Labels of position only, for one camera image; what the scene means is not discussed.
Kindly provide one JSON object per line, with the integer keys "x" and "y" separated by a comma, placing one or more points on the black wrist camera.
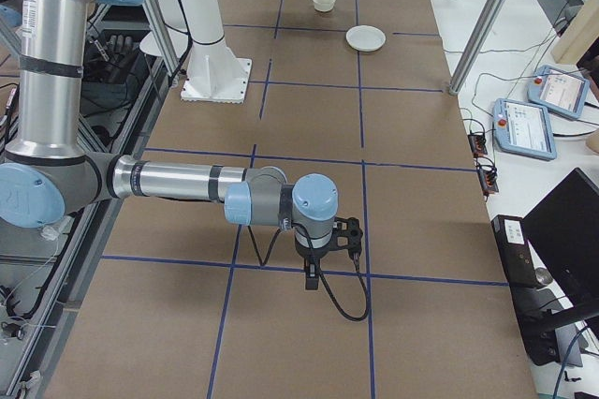
{"x": 347, "y": 236}

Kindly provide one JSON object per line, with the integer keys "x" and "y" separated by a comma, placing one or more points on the far teach pendant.
{"x": 561, "y": 92}

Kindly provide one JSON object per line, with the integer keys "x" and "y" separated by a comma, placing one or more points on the black monitor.
{"x": 563, "y": 230}

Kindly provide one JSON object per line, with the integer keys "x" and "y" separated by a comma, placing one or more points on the white bowl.
{"x": 324, "y": 6}

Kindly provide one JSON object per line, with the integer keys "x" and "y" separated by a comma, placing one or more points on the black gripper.
{"x": 312, "y": 255}

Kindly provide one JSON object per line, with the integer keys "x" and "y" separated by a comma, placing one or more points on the near teach pendant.
{"x": 523, "y": 128}

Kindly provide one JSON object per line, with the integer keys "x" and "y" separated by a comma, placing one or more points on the black connector strip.
{"x": 487, "y": 175}
{"x": 477, "y": 138}

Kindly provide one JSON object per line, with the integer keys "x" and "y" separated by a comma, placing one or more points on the aluminium frame post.
{"x": 485, "y": 21}

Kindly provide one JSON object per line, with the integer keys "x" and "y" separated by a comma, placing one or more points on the far black connector strip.
{"x": 477, "y": 138}

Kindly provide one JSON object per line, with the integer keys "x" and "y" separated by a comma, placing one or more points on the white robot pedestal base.
{"x": 214, "y": 73}

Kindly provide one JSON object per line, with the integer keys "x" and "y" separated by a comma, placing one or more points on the wooden board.
{"x": 579, "y": 36}

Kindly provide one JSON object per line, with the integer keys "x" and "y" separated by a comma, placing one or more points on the white plate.
{"x": 365, "y": 38}

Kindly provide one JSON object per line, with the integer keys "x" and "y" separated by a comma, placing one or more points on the near black connector strip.
{"x": 487, "y": 175}

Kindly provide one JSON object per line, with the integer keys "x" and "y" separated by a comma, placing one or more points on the teach pendant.
{"x": 523, "y": 128}
{"x": 561, "y": 92}

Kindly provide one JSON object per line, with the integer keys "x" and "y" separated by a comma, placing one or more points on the aluminium side rail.
{"x": 47, "y": 279}

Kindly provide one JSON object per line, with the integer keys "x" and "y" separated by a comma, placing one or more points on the black computer box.
{"x": 529, "y": 277}

